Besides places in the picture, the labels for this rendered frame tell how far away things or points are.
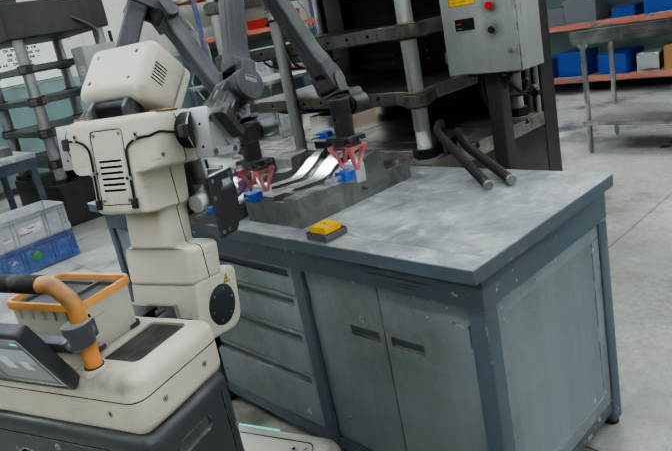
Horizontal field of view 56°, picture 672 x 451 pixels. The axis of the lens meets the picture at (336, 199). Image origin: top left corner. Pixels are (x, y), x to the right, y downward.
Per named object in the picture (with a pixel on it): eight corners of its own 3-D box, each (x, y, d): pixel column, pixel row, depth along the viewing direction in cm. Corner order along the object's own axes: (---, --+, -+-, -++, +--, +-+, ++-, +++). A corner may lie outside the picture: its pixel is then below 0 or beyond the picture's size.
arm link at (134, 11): (122, -1, 192) (129, -22, 184) (166, 16, 197) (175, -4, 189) (89, 125, 172) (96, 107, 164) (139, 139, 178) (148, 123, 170)
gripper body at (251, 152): (253, 162, 198) (248, 139, 197) (273, 162, 191) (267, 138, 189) (236, 167, 194) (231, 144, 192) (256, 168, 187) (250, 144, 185)
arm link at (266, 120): (223, 115, 194) (233, 102, 187) (254, 107, 201) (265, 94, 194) (240, 149, 192) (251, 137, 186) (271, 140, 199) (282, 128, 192)
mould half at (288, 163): (235, 223, 201) (227, 191, 198) (174, 224, 214) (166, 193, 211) (313, 177, 242) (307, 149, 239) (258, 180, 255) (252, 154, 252)
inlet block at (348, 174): (333, 192, 172) (330, 173, 171) (321, 191, 176) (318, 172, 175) (366, 179, 181) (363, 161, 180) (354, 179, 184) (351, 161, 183)
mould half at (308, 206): (302, 229, 182) (293, 184, 179) (249, 220, 201) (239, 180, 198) (411, 177, 214) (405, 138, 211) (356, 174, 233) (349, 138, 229)
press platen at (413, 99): (432, 140, 231) (425, 92, 226) (230, 140, 324) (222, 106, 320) (544, 92, 284) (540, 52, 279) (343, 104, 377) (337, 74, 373)
